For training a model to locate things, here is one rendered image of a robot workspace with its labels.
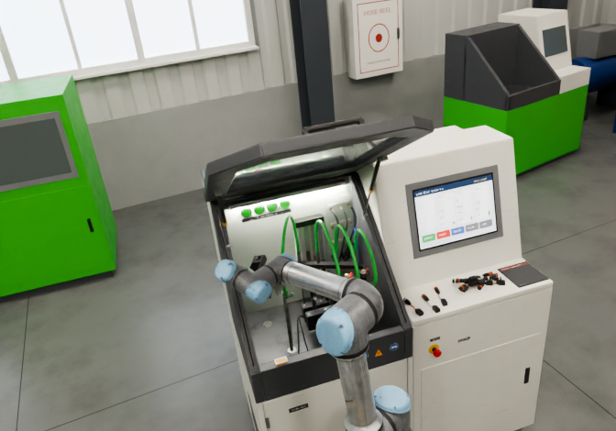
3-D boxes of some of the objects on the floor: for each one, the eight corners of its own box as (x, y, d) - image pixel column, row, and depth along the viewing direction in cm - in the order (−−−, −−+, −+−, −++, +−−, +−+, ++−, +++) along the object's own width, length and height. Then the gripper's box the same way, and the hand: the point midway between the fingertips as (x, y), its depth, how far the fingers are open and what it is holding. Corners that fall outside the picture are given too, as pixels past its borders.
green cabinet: (-15, 310, 426) (-101, 119, 354) (5, 260, 496) (-63, 93, 425) (118, 278, 450) (61, 94, 379) (119, 235, 521) (71, 73, 449)
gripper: (230, 294, 185) (260, 304, 203) (262, 292, 179) (291, 303, 197) (232, 270, 188) (261, 282, 206) (264, 268, 183) (291, 280, 200)
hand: (275, 284), depth 201 cm, fingers open, 7 cm apart
